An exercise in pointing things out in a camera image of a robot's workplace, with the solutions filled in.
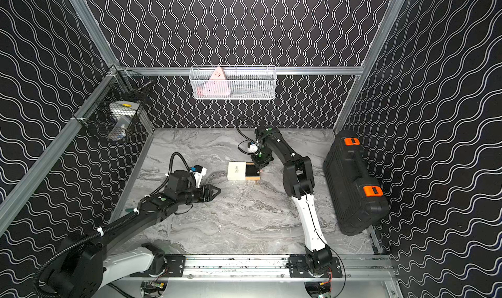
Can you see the white jewelry box sleeve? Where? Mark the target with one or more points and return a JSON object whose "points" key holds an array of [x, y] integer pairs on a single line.
{"points": [[236, 171]]}

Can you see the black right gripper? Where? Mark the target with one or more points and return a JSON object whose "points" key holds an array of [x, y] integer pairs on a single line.
{"points": [[259, 164]]}

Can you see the right aluminium frame post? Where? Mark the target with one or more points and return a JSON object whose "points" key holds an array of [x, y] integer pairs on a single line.
{"points": [[388, 20]]}

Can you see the white wire basket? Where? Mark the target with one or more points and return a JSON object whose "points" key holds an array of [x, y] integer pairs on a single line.
{"points": [[243, 87]]}

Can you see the brown jewelry box drawer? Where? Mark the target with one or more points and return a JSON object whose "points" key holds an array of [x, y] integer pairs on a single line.
{"points": [[252, 172]]}

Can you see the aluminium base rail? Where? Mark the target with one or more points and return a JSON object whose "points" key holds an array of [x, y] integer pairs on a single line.
{"points": [[270, 268]]}

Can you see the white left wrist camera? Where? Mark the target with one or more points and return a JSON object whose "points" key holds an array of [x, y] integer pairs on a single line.
{"points": [[198, 173]]}

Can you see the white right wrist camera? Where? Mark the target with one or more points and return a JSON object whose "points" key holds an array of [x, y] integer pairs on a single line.
{"points": [[252, 147]]}

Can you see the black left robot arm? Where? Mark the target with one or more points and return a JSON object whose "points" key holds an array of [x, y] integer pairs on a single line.
{"points": [[79, 267]]}

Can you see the black wire basket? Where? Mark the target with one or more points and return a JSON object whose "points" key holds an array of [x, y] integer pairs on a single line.
{"points": [[127, 86]]}

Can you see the left side aluminium rail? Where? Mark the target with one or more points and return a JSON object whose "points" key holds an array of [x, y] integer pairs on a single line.
{"points": [[27, 186]]}

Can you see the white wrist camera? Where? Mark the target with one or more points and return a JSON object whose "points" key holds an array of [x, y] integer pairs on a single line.
{"points": [[198, 173], [252, 147]]}

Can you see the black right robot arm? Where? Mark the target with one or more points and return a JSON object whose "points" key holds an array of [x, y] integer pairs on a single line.
{"points": [[265, 143]]}

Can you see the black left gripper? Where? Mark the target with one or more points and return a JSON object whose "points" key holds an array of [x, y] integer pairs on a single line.
{"points": [[202, 194]]}

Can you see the black plastic tool case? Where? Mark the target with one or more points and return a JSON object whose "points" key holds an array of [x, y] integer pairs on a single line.
{"points": [[357, 197]]}

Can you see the pink triangular card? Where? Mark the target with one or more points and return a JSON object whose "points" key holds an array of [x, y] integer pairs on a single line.
{"points": [[217, 85]]}

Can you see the aluminium corner frame post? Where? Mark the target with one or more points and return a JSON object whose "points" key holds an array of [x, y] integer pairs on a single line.
{"points": [[95, 32]]}

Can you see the horizontal aluminium back rail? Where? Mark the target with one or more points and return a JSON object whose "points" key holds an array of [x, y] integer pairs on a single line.
{"points": [[279, 71]]}

